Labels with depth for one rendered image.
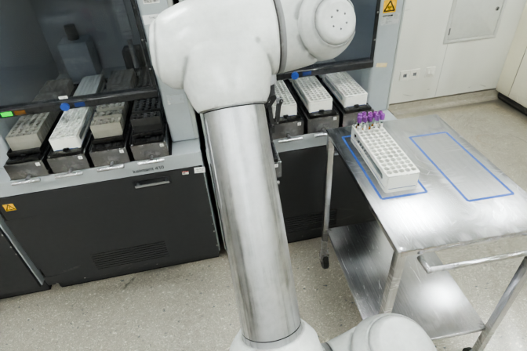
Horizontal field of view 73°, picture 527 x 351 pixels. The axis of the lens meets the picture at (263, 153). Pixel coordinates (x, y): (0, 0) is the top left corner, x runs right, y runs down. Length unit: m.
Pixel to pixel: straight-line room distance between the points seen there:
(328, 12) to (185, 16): 0.20
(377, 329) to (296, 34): 0.48
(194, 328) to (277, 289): 1.25
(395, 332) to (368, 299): 0.86
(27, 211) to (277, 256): 1.33
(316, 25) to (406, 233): 0.65
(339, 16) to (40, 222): 1.51
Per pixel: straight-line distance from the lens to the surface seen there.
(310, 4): 0.55
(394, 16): 1.55
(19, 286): 2.12
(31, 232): 1.83
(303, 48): 0.56
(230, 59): 0.53
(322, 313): 1.80
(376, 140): 1.24
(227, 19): 0.54
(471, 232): 1.08
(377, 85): 1.63
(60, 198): 1.67
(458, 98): 3.52
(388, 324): 0.68
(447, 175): 1.24
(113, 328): 1.93
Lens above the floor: 1.55
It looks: 36 degrees down
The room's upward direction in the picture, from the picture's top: 4 degrees counter-clockwise
